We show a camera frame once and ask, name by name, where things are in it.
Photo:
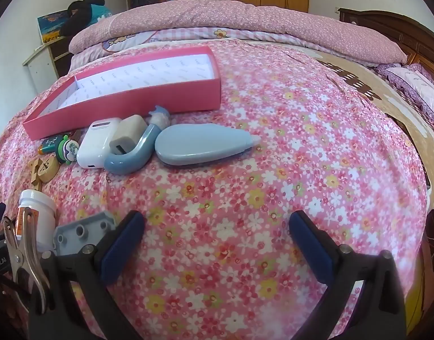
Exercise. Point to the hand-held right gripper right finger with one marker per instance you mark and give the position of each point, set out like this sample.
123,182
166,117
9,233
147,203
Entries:
309,251

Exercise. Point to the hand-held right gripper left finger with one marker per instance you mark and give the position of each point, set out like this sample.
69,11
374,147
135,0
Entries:
117,255

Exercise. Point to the grey plastic block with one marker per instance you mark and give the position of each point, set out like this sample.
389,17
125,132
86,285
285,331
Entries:
78,233

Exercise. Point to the white bottle orange label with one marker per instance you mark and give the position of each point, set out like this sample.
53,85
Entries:
39,219

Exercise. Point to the wooden toy piece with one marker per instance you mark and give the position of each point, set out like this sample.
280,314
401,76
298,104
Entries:
46,170

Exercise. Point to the blue curved plastic tube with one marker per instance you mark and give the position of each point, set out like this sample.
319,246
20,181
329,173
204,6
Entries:
126,164

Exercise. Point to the green cartoon figure toy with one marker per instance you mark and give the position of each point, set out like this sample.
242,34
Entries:
66,150

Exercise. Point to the white charger cube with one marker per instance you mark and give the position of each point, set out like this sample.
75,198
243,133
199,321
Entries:
126,132

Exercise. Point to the pink cardboard box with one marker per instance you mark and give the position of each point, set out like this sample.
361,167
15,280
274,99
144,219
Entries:
132,95

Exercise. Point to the metal spring clip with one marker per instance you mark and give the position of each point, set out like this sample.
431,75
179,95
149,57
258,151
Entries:
22,258

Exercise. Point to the green orange lighter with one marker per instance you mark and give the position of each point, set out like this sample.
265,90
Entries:
48,145

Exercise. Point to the pink floral bedsheet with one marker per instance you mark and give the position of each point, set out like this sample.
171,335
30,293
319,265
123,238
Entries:
238,184

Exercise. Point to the white earbuds case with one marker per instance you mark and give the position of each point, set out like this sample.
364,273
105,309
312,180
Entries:
94,148

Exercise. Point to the white desk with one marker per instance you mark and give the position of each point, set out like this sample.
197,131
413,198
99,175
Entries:
39,67

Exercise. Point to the blue yellow painting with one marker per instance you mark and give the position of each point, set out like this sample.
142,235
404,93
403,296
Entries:
48,24

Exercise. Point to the purple pillow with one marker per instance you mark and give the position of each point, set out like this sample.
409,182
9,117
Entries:
415,81

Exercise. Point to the black garment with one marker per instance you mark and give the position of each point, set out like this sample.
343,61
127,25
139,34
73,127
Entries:
78,17

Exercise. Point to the teal bag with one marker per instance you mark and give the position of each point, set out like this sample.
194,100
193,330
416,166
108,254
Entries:
100,12

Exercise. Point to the dark wooden headboard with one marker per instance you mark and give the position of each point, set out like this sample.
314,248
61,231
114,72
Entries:
398,24

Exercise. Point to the folded pink quilt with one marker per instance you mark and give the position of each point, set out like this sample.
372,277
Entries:
238,17

